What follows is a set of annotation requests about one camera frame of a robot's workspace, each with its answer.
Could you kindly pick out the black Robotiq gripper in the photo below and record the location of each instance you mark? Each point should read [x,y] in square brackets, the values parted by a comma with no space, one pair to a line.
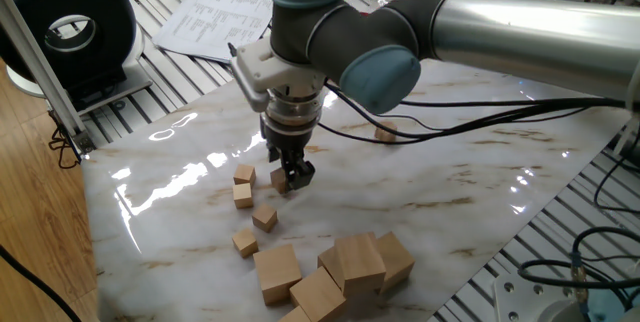
[286,139]

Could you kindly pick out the small wooden cube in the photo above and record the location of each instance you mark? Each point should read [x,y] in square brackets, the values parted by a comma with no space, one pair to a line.
[386,133]
[244,174]
[242,195]
[264,218]
[245,242]
[278,180]

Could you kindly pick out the large wooden cube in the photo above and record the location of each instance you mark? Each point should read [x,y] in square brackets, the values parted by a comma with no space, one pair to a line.
[295,315]
[317,294]
[397,259]
[330,264]
[277,273]
[360,262]

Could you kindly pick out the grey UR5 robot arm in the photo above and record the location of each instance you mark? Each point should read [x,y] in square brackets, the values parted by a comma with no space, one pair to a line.
[525,42]

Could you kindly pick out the white printed paper stack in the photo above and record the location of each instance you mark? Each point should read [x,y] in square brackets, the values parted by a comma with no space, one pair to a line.
[215,17]

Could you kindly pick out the white marble pattern board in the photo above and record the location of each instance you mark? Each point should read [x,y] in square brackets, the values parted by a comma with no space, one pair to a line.
[400,212]

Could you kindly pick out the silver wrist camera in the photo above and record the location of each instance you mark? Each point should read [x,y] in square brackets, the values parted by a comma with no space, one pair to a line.
[252,99]

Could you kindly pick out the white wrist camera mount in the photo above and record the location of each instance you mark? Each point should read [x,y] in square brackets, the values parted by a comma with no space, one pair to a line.
[265,69]

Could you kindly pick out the aluminium frame profile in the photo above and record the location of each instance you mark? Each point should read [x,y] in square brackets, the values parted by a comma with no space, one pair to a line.
[37,67]

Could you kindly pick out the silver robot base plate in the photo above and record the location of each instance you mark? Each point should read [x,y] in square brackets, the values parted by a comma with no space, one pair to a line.
[520,302]

